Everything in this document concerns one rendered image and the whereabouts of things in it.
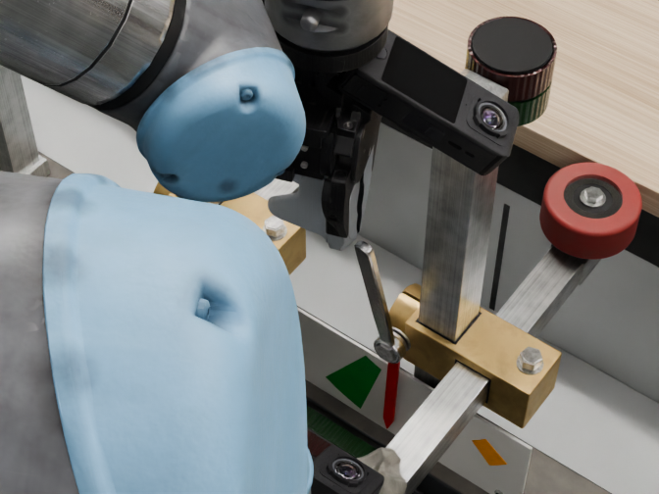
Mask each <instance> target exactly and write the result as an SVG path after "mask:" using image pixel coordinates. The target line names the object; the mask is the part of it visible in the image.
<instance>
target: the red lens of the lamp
mask: <svg viewBox="0 0 659 494"><path fill-rule="evenodd" d="M504 18H514V19H521V20H525V21H529V22H531V23H534V24H535V25H538V26H539V27H541V28H542V29H543V30H545V31H546V32H547V34H549V38H550V40H551V39H552V40H551V43H553V46H552V48H553V50H552V51H554V52H552V53H553V54H552V57H551V58H550V59H551V60H550V59H549V61H548V62H549V63H546V64H547V65H546V64H545V65H546V66H545V65H544V66H543V67H541V68H540V69H538V70H536V71H535V72H530V73H527V74H519V75H512V74H504V73H501V72H497V71H492V70H490V69H489V68H488V67H485V66H484V65H482V63H480V62H479V59H476V55H474V54H473V52H474V51H472V50H471V45H472V40H471V39H473V37H472V36H474V35H475V32H476V30H477V29H479V28H480V26H481V25H484V24H486V23H488V22H490V21H494V20H497V19H504ZM552 41H553V42H552ZM556 55H557V44H556V41H555V39H554V37H553V35H552V34H551V33H550V32H549V31H548V30H547V29H546V28H545V27H544V26H542V25H540V24H538V23H536V22H534V21H532V20H529V19H525V18H520V17H512V16H511V17H497V18H493V19H490V20H487V21H485V22H482V23H481V24H479V25H477V26H476V27H475V28H474V29H473V31H472V32H471V34H470V35H469V38H468V45H467V55H466V65H465V69H468V70H470V71H472V72H474V73H476V74H479V75H481V76H483V77H485V78H487V79H489V80H491V81H493V82H495V83H497V84H499V85H501V86H503V87H505V88H507V89H508V90H509V94H508V101H522V100H527V99H530V98H533V97H535V96H537V95H539V94H540V93H542V92H543V91H544V90H545V89H546V88H547V87H548V86H549V84H550V83H551V81H552V77H553V73H554V67H555V61H556Z"/></svg>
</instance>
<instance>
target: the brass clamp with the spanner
mask: <svg viewBox="0 0 659 494"><path fill-rule="evenodd" d="M421 287H422V286H421V285H420V284H418V283H414V284H411V285H409V286H407V287H406V288H405V289H404V290H403V292H402V293H400V294H399V296H398V297H397V299H396V300H395V302H394V303H393V305H392V307H391V308H390V310H389V316H390V320H391V325H392V327H396V328H398V329H400V330H401V331H402V332H403V333H405V334H406V336H407V337H408V338H409V340H410V343H411V348H410V349H409V350H408V351H406V354H405V356H404V357H403V358H404V359H405V360H406V361H408V362H410V363H411V364H413V365H415V366H416V367H418V368H420V369H421V370H423V371H425V372H427V373H429V374H431V375H432V376H434V377H436V378H437V379H439V380H443V378H444V377H445V376H446V375H447V373H448V372H449V371H450V370H451V369H452V367H453V366H454V365H455V364H456V363H457V362H458V363H460V364H462V365H463V366H465V367H467V368H469V369H470V370H472V371H474V372H476V373H478V374H480V375H481V376H483V377H485V378H486V379H488V380H489V383H488V389H487V395H486V401H485V402H484V404H483V406H484V407H486V408H488V409H489V410H491V411H493V412H495V413H496V414H498V415H500V416H501V417H503V418H505V419H506V420H508V421H510V422H511V423H513V424H514V425H516V426H518V427H519V428H524V427H525V426H526V425H527V423H528V422H529V421H530V419H531V418H532V417H533V415H534V414H535V413H536V411H537V410H538V409H539V407H540V406H541V405H542V403H543V402H544V401H545V400H546V398H547V397H548V396H549V394H550V393H551V392H552V390H553V389H554V387H555V382H556V378H557V373H558V370H559V365H560V361H561V356H562V353H561V352H560V351H558V350H556V349H555V348H553V347H551V346H549V345H547V344H546V343H544V342H542V341H540V340H539V339H537V338H535V337H533V336H532V335H530V334H528V333H526V332H524V331H523V330H521V329H519V328H517V327H516V326H514V325H513V324H511V323H509V322H507V321H505V320H503V319H502V318H500V317H498V316H496V315H494V314H493V313H491V312H489V311H487V310H486V309H484V308H482V307H480V311H479V314H478V316H477V317H476V318H475V319H474V320H473V322H472V323H471V324H470V325H469V326H468V327H467V329H466V330H465V331H464V332H463V333H462V335H461V336H460V337H459V338H458V339H457V341H456V342H454V341H452V340H450V339H448V338H447V337H445V336H443V335H441V334H440V333H438V332H436V331H435V330H433V329H431V328H429V327H428V326H426V325H424V324H422V323H421V322H419V311H420V299H421ZM527 347H533V348H535V349H539V350H540V353H541V356H542V359H543V369H542V371H541V372H540V373H538V374H534V375H528V374H524V373H522V372H521V371H519V369H518V368H517V358H518V357H519V355H520V353H521V352H522V351H523V350H525V349H526V348H527Z"/></svg>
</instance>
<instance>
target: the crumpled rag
mask: <svg viewBox="0 0 659 494"><path fill-rule="evenodd" d="M357 459H358V460H359V461H361V462H362V463H364V464H365V465H367V466H368V467H370V468H372V469H374V470H375V471H377V472H379V473H380V474H382V475H383V476H384V482H383V485H382V488H381V490H380V494H404V493H405V491H404V490H405V489H407V488H406V486H408V485H407V484H406V481H407V480H406V479H404V478H403V477H402V474H401V473H400V464H401V459H400V458H399V457H398V455H397V454H396V452H395V451H394V450H393V449H391V448H382V447H380V448H378V449H377V450H375V451H373V452H372V453H370V454H368V455H366V456H364V457H360V458H357Z"/></svg>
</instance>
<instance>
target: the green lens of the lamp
mask: <svg viewBox="0 0 659 494"><path fill-rule="evenodd" d="M551 84H552V81H551V83H550V84H549V86H548V87H547V88H546V89H545V90H544V91H543V92H542V93H540V94H539V95H537V96H535V97H533V98H532V99H529V100H526V101H521V102H508V103H509V104H511V105H512V106H514V107H516V108H517V109H518V111H519V123H518V126H521V125H525V124H530V123H532V122H534V121H535V120H537V119H538V118H539V117H541V116H542V115H543V113H544V112H545V110H546V108H547V106H548V102H549V96H550V90H551Z"/></svg>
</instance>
